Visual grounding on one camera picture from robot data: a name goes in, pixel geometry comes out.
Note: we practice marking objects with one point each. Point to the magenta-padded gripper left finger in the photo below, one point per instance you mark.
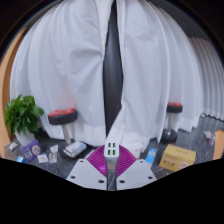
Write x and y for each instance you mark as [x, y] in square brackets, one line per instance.
[83, 175]

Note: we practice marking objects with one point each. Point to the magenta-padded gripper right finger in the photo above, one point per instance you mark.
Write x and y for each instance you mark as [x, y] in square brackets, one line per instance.
[140, 175]

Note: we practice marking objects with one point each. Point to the white charger block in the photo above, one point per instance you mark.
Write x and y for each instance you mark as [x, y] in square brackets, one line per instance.
[111, 149]

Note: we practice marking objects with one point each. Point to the small blue and white box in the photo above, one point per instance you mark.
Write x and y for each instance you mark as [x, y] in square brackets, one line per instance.
[151, 156]

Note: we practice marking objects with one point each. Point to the white box with orange stripe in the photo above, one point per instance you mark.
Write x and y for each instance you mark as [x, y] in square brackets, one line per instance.
[136, 148]

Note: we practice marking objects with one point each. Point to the white and blue flat box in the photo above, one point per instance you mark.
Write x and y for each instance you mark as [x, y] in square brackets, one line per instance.
[75, 149]

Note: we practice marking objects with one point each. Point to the blister pack orange pills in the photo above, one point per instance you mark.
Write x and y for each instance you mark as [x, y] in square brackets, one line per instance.
[53, 158]

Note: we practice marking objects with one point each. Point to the white card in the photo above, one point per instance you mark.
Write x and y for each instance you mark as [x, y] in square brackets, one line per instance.
[54, 148]

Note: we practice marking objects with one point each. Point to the yellow carton box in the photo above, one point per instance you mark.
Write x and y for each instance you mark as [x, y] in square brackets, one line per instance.
[176, 158]

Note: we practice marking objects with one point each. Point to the white flat packet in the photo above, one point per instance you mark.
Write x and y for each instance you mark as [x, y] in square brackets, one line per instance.
[42, 158]

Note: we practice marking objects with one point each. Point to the purple carton box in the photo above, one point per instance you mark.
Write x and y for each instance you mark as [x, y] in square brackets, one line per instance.
[30, 150]

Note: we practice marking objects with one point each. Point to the black stool red-topped seat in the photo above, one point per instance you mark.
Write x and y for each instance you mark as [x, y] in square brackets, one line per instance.
[62, 117]
[174, 108]

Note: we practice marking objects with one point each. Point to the small white packet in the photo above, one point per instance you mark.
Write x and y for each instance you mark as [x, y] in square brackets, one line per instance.
[207, 134]

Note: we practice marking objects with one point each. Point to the green potted plant white pot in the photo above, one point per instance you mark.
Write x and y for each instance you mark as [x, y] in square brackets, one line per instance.
[23, 113]

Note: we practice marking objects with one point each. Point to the white curtain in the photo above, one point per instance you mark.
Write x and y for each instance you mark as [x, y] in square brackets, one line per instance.
[66, 66]
[153, 66]

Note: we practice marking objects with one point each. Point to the pale pleated curtain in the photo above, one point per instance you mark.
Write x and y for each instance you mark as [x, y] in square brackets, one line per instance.
[210, 80]

